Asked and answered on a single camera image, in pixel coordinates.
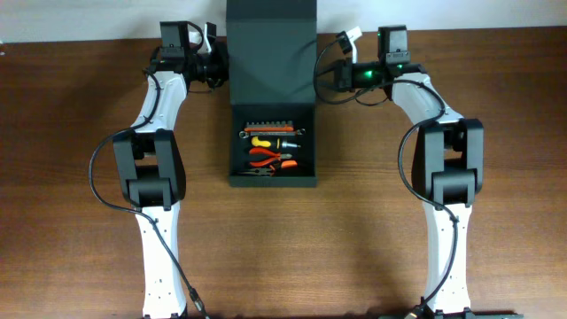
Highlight black box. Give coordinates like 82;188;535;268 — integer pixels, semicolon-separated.
226;0;317;188

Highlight silver combination wrench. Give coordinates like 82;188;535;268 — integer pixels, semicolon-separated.
238;128;307;139

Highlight small red cutting pliers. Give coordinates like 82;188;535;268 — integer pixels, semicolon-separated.
249;147;292;167

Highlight yellow black screwdriver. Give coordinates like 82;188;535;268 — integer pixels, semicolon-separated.
251;136;301;150

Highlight orange black needle-nose pliers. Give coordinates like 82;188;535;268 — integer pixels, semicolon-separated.
237;159;299;176

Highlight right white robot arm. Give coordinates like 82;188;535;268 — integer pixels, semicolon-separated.
333;25;484;318

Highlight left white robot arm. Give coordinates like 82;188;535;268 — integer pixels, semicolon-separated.
113;21;228;318

